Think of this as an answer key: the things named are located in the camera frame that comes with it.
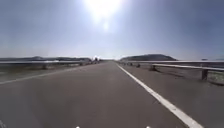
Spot grey asphalt road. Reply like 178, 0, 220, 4
0, 60, 224, 128

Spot dark hill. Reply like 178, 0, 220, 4
120, 53, 178, 62

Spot white painted edge line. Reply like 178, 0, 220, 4
115, 63, 205, 128
0, 63, 91, 86

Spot metal guardrail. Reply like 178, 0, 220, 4
117, 59, 224, 81
0, 59, 93, 71

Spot low distant hills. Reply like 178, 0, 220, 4
0, 55, 92, 62

